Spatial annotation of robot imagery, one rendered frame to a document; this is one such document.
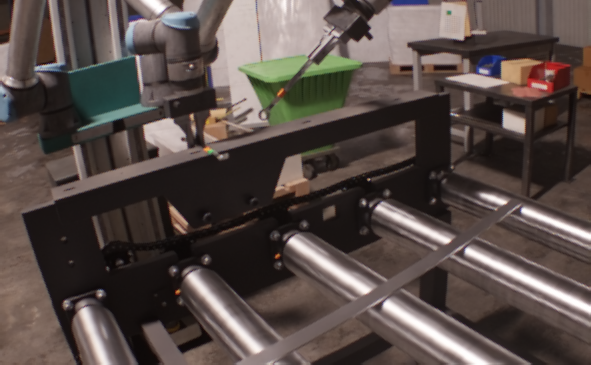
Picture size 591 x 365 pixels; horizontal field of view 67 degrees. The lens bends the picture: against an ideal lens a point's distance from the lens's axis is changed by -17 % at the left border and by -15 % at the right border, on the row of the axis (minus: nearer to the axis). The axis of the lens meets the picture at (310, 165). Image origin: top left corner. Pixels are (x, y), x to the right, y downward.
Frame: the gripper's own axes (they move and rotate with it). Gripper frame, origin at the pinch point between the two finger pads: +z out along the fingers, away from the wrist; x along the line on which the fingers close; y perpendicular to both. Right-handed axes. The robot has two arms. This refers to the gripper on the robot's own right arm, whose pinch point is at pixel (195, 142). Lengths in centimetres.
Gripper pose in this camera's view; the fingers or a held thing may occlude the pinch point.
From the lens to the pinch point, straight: 135.3
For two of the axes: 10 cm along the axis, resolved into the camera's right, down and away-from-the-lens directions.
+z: 0.8, 9.3, 3.5
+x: 8.3, -2.6, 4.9
